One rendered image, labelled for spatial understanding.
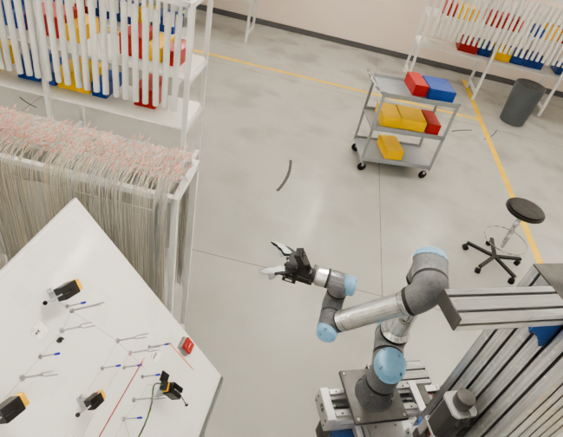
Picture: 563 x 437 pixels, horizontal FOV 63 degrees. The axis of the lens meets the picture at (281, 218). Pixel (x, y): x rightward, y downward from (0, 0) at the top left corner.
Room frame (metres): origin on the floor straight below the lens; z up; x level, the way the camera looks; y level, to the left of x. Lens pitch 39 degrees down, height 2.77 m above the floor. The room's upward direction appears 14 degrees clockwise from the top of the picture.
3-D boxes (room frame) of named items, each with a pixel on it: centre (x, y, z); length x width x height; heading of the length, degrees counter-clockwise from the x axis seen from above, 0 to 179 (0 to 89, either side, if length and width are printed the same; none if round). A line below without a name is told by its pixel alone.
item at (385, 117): (4.95, -1.03, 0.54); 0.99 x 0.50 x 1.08; 101
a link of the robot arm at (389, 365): (1.07, -0.52, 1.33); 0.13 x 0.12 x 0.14; 174
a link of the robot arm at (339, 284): (1.22, -0.27, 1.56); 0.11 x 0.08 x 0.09; 84
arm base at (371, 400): (1.06, -0.52, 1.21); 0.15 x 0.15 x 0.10
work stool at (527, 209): (3.53, -2.10, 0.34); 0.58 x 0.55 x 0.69; 120
